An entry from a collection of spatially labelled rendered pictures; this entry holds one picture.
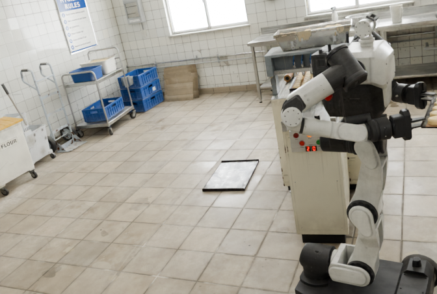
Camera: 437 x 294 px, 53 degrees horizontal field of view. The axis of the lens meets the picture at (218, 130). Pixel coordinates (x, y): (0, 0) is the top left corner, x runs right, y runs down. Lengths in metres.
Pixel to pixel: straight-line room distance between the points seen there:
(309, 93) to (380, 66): 0.31
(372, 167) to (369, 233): 0.34
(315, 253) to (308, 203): 0.56
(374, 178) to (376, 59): 0.55
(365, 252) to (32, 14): 5.45
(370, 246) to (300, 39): 1.64
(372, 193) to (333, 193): 0.76
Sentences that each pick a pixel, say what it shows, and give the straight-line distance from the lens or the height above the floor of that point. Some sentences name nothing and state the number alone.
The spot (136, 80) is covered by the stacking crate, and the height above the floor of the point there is 0.52.
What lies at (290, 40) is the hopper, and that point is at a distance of 3.30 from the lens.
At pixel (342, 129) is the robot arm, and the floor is 1.17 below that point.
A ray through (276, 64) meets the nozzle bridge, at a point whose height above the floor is 1.09.
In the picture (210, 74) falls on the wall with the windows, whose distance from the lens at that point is 7.32.
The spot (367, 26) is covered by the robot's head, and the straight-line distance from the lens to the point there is 1.86.
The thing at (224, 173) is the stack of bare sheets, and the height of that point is 0.02.
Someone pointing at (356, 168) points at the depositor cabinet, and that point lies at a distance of 3.54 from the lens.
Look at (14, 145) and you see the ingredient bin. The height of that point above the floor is 0.48.
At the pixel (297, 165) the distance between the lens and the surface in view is 2.78.
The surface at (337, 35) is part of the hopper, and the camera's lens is 3.27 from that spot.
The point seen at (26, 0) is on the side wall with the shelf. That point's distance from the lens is 6.60.
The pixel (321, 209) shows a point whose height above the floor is 0.28.
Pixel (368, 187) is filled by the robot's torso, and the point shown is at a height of 0.77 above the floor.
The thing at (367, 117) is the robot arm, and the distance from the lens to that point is 1.75.
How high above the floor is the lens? 1.77
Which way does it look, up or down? 19 degrees down
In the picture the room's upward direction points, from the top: 11 degrees counter-clockwise
